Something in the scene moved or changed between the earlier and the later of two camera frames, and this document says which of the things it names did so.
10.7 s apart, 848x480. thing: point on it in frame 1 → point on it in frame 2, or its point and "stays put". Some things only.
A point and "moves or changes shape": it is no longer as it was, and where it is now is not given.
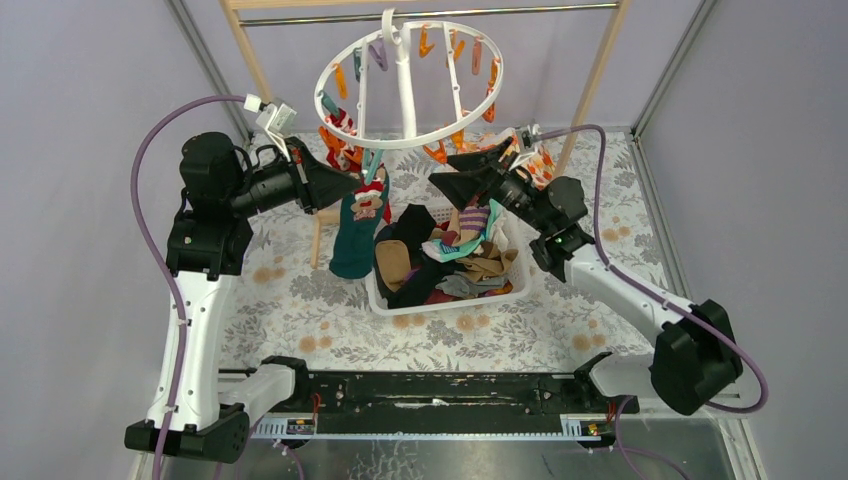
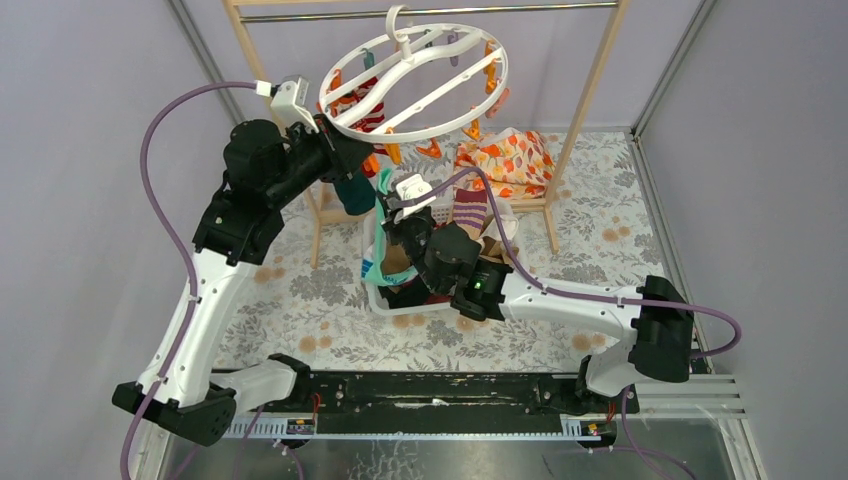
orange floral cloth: (536, 168) stays put
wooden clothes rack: (588, 110) stays put
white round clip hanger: (405, 88) moves or changes shape
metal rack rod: (421, 14) stays put
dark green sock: (359, 216) moves or changes shape
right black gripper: (479, 175) → (393, 228)
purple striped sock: (472, 222) stays put
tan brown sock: (491, 261) stays put
